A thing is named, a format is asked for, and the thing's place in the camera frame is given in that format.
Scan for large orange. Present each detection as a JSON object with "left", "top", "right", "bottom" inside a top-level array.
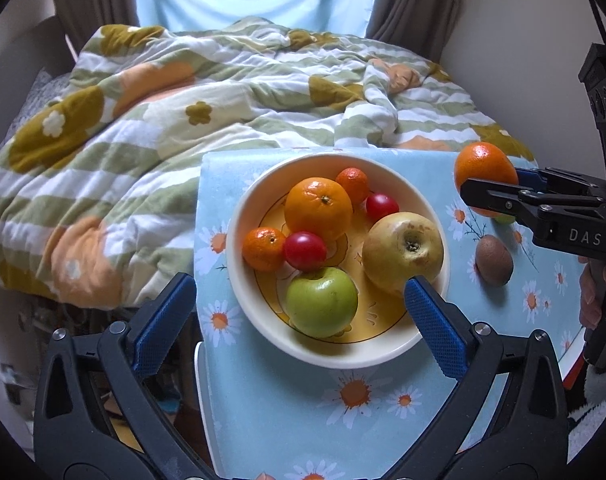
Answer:
[
  {"left": 454, "top": 142, "right": 518, "bottom": 192},
  {"left": 283, "top": 177, "right": 353, "bottom": 242}
]

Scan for small mandarin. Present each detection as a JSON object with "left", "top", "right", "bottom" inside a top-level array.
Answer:
[
  {"left": 335, "top": 167, "right": 369, "bottom": 207},
  {"left": 242, "top": 226, "right": 286, "bottom": 273}
]

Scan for red cherry tomato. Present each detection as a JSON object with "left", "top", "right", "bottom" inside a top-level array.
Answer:
[
  {"left": 365, "top": 193, "right": 399, "bottom": 223},
  {"left": 283, "top": 231, "right": 327, "bottom": 272}
]

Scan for small mandarin front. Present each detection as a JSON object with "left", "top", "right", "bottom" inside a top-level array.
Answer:
[{"left": 242, "top": 226, "right": 286, "bottom": 273}]

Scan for person right hand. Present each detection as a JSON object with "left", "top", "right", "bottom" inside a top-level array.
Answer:
[{"left": 578, "top": 257, "right": 606, "bottom": 330}]

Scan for green apple on table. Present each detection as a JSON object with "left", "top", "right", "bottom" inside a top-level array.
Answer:
[{"left": 493, "top": 214, "right": 516, "bottom": 226}]

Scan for brown kiwi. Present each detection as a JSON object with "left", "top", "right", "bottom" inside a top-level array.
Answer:
[{"left": 474, "top": 235, "right": 514, "bottom": 287}]

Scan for yellow apple in bowl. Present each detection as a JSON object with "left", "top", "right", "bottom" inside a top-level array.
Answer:
[{"left": 361, "top": 211, "right": 444, "bottom": 297}]

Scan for red cherry tomato in bowl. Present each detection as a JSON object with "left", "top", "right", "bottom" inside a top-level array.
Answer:
[{"left": 365, "top": 193, "right": 399, "bottom": 223}]

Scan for cream yellow fruit bowl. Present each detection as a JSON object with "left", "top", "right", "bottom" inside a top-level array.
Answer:
[{"left": 227, "top": 152, "right": 440, "bottom": 370}]

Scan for right brown curtain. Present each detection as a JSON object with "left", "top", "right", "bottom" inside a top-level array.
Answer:
[{"left": 366, "top": 0, "right": 463, "bottom": 62}]

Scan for green apple in bowl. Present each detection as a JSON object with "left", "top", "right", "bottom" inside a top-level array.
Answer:
[{"left": 283, "top": 266, "right": 358, "bottom": 339}]

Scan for large orange in bowl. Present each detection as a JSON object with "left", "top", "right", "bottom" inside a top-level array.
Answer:
[{"left": 283, "top": 177, "right": 353, "bottom": 242}]

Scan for floral striped duvet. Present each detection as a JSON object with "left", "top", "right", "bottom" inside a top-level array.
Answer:
[{"left": 0, "top": 18, "right": 532, "bottom": 310}]

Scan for patterned grey pillow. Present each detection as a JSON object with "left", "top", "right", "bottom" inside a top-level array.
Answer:
[{"left": 0, "top": 68, "right": 71, "bottom": 151}]

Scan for grey bed headboard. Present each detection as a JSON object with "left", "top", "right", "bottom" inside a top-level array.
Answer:
[{"left": 0, "top": 16, "right": 75, "bottom": 143}]

